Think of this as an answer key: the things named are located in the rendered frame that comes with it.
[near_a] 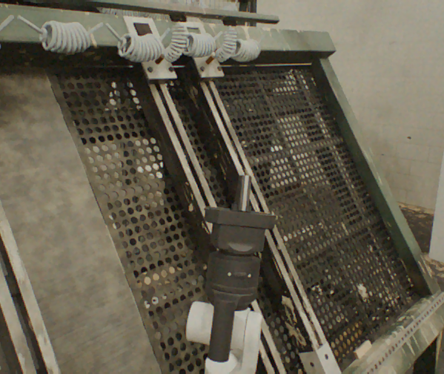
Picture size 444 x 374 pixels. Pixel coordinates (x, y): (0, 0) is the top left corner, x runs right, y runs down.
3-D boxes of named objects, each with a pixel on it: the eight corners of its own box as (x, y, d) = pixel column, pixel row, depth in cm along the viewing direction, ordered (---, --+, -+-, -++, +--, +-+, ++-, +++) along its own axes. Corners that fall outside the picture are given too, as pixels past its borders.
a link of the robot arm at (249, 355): (263, 305, 76) (257, 366, 81) (213, 296, 78) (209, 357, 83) (258, 330, 70) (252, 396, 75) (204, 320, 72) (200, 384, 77)
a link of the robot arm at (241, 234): (285, 217, 72) (276, 290, 72) (265, 211, 81) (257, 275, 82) (210, 210, 69) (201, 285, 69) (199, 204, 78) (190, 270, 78)
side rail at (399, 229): (408, 300, 189) (433, 295, 182) (300, 71, 203) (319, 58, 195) (415, 293, 195) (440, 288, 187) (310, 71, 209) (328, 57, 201)
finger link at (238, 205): (247, 175, 73) (243, 212, 73) (242, 174, 76) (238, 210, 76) (239, 174, 73) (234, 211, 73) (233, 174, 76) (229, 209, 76)
